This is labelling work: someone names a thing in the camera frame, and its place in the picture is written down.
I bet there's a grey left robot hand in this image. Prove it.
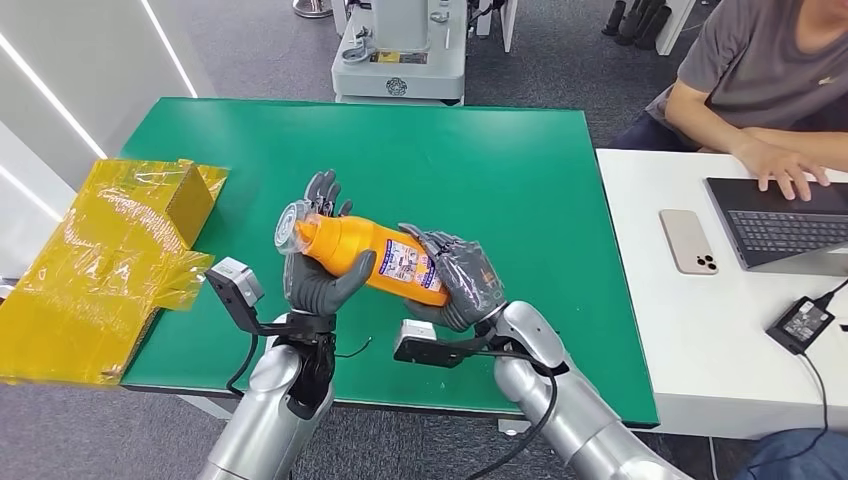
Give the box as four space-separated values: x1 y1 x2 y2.
283 170 379 318

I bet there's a person's right hand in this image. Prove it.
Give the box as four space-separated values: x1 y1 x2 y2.
736 142 831 201

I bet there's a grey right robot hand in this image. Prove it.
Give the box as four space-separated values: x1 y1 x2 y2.
397 223 509 333

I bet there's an orange detergent bottle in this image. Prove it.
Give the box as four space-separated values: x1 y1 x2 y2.
274 200 452 308

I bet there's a dark grey laptop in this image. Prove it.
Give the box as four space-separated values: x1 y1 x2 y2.
704 176 848 278

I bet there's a person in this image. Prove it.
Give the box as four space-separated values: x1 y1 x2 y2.
606 0 848 201

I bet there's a beige smartphone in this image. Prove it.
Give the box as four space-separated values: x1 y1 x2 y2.
659 209 719 276

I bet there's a green table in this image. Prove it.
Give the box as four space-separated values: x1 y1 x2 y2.
119 97 660 429

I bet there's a black power adapter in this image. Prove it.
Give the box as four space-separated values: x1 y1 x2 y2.
765 296 836 356

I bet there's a white furniture panel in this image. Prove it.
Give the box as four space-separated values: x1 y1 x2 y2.
473 0 519 54
655 0 698 58

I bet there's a white desk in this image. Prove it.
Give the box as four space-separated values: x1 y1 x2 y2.
594 148 848 442

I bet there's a black cylinder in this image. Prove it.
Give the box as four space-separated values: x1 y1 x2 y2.
634 5 674 52
616 0 654 48
601 0 628 38

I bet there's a yellow taped cardboard box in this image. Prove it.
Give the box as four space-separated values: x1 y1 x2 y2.
0 157 230 387

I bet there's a chrome chair base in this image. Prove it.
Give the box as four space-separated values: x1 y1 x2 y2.
292 0 335 20

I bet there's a blue denim leg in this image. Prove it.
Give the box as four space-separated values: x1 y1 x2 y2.
735 428 848 480

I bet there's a thin black wire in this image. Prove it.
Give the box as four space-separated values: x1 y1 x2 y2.
334 336 374 360

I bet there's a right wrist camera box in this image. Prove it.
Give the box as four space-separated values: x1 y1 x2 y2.
392 319 488 370

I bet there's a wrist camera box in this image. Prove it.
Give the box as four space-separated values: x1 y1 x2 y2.
203 256 266 334
392 319 488 370

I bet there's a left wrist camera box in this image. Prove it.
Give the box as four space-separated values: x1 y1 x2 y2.
203 256 266 334

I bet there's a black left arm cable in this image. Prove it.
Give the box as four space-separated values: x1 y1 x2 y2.
225 331 261 399

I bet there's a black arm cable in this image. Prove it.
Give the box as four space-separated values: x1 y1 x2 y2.
463 349 562 480
225 331 261 399

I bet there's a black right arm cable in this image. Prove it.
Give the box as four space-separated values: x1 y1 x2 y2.
463 349 562 480

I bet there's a black adapter cable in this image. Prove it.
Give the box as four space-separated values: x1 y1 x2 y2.
761 276 848 465

